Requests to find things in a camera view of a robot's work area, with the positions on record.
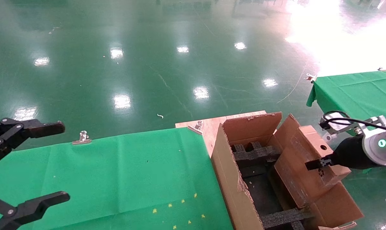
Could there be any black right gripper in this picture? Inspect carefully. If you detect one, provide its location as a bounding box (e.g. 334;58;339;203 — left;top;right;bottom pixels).
305;134;377;171

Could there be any small brown cardboard box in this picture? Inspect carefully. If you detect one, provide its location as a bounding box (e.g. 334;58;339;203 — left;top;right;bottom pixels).
274;125;352;209

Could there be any large open brown carton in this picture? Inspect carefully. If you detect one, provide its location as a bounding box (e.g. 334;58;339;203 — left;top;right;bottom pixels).
210;111;363;230

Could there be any black foam insert strip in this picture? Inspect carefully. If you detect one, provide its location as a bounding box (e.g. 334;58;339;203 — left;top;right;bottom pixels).
260;207;314;230

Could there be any black foam insert block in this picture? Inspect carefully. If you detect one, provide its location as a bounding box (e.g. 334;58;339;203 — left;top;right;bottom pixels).
232;141;281;170

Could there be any large green tablecloth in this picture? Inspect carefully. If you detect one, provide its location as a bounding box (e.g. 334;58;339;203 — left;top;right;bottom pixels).
0;128;233;230

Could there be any green cloth on side table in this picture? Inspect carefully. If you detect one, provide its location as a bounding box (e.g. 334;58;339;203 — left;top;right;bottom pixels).
306;69;386;134

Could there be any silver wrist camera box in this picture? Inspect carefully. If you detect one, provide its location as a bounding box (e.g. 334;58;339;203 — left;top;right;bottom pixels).
320;114;350;134

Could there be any black camera cable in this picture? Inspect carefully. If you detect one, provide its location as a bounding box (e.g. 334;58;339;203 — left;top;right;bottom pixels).
321;111;386;133

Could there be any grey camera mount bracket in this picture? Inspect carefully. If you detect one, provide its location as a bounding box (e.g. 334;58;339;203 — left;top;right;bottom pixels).
324;116;386;141

